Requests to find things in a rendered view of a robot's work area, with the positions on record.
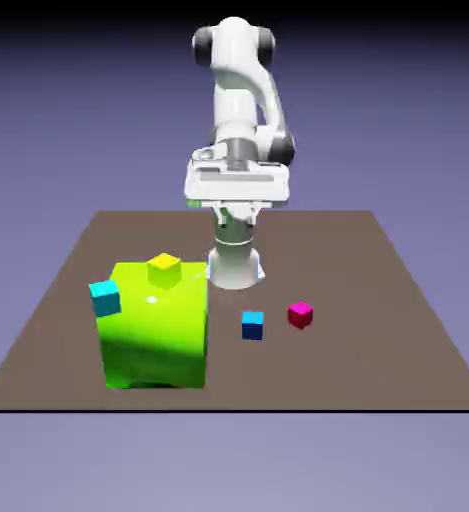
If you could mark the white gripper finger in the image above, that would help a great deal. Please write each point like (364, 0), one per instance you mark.
(220, 215)
(254, 212)

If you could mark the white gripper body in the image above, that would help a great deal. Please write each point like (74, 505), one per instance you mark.
(238, 188)

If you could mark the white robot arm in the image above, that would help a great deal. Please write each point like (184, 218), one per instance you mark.
(234, 112)

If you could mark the small yellow cube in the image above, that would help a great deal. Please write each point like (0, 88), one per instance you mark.
(164, 272)

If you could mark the small magenta cube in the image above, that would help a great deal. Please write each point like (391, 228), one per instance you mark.
(300, 315)

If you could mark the small blue cube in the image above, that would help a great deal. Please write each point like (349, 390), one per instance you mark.
(252, 326)

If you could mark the small cyan cube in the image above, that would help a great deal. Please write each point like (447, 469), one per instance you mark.
(105, 300)

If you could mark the large green box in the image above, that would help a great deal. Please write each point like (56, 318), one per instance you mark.
(154, 336)

